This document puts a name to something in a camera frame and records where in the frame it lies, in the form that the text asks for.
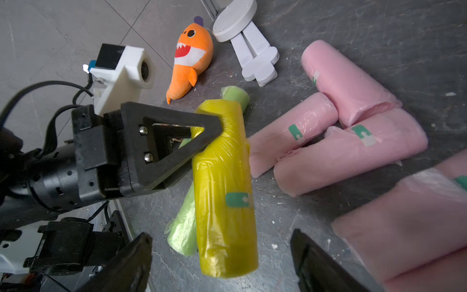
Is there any white folding stand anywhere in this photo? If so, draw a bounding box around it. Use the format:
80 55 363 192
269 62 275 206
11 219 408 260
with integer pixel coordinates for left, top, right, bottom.
212 0 280 87

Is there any green roll far left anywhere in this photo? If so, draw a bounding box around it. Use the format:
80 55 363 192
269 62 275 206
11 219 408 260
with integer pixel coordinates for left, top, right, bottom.
165 184 198 256

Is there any orange shark plush toy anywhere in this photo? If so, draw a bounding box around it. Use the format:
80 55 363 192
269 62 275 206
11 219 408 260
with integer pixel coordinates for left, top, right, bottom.
166 16 214 104

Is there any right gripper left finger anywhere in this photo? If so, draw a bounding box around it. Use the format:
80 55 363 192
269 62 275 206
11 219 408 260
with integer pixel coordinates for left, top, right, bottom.
78 232 153 292

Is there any pink roll rightmost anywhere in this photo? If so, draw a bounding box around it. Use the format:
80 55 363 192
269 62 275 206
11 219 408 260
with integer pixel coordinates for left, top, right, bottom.
383 248 467 292

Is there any pink roll top angled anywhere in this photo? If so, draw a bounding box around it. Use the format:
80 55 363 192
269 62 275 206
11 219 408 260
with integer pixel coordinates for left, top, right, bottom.
301 40 403 128

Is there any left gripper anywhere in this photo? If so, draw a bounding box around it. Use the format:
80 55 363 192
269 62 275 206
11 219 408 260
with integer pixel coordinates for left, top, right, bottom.
71 102 223 202

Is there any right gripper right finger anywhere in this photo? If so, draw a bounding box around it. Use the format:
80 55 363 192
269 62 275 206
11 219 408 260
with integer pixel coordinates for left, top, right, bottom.
290 229 368 292

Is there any yellow roll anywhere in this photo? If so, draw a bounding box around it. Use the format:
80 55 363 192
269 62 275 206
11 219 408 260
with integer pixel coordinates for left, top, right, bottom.
192 99 259 278

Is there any green roll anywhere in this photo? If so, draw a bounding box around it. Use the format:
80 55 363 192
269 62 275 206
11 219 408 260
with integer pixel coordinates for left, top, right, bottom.
165 184 198 256
221 86 250 113

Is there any pink roll leftmost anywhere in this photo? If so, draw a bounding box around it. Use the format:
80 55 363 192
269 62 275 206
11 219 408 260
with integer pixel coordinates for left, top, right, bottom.
248 92 338 178

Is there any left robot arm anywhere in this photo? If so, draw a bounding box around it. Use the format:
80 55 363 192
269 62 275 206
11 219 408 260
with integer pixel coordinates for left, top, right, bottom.
1 102 223 231

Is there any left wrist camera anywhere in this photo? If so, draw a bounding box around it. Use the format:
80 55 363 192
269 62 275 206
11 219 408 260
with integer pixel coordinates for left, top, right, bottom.
83 44 155 116

